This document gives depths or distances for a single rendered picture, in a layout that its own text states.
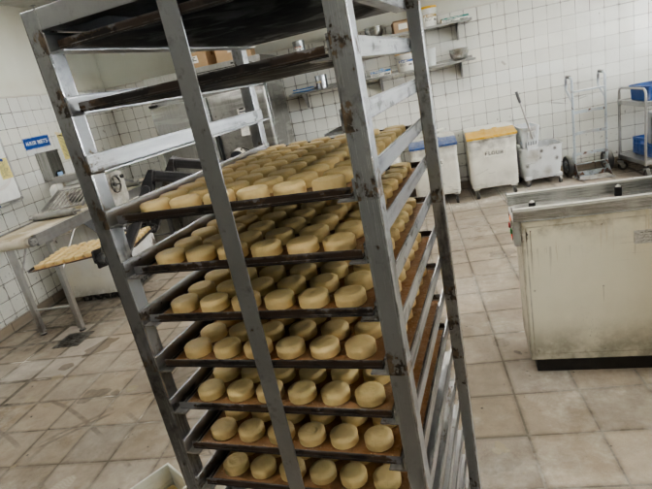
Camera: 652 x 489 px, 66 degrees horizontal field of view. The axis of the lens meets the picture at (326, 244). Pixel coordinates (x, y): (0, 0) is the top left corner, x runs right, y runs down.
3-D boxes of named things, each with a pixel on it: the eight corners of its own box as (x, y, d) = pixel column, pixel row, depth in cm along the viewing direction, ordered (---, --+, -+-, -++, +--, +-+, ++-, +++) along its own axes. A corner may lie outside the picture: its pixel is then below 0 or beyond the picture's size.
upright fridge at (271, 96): (309, 213, 683) (277, 54, 621) (297, 234, 599) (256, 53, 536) (214, 228, 710) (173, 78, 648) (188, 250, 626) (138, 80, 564)
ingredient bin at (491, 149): (472, 201, 584) (466, 135, 561) (469, 188, 643) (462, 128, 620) (522, 194, 572) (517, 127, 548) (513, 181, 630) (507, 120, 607)
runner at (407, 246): (422, 200, 130) (420, 189, 129) (433, 199, 129) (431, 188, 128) (360, 322, 73) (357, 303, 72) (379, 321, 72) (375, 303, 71)
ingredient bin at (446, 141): (417, 210, 596) (407, 146, 573) (416, 196, 655) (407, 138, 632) (464, 203, 585) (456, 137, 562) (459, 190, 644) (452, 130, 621)
